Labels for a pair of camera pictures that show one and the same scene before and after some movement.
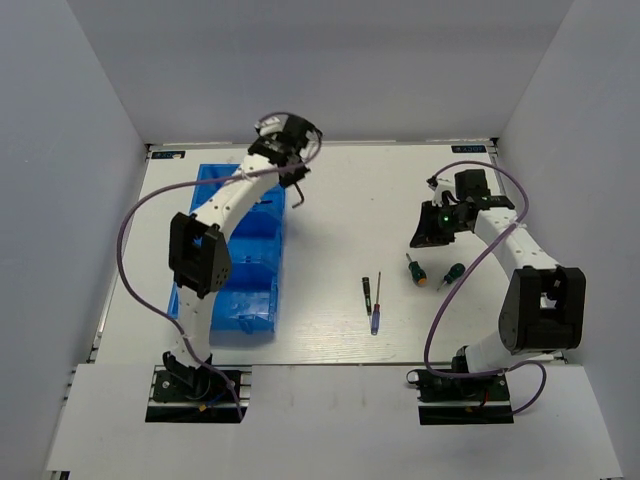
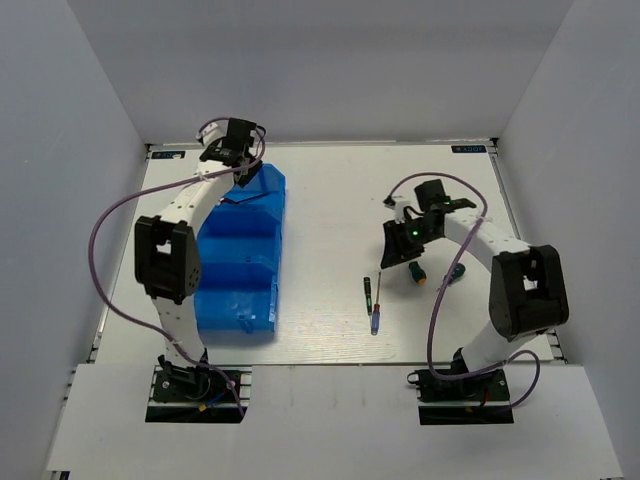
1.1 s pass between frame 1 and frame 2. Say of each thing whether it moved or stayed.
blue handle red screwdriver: stayed
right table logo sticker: stayed
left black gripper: moved
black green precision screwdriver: stayed
